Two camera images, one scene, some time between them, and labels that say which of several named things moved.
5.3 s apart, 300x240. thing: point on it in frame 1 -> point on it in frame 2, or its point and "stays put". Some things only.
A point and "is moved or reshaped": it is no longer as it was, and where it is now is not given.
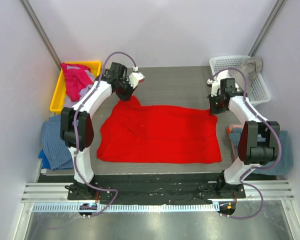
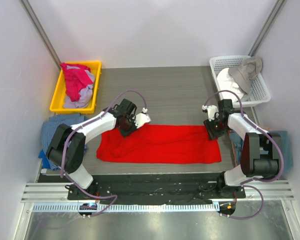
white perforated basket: (257, 91) stays put
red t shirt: (131, 132) is moved or reshaped
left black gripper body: (125, 92) -> (127, 131)
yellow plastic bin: (60, 94) stays put
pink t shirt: (76, 79) stays put
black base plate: (157, 188) stays put
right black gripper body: (215, 106) -> (212, 132)
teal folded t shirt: (285, 165) stays put
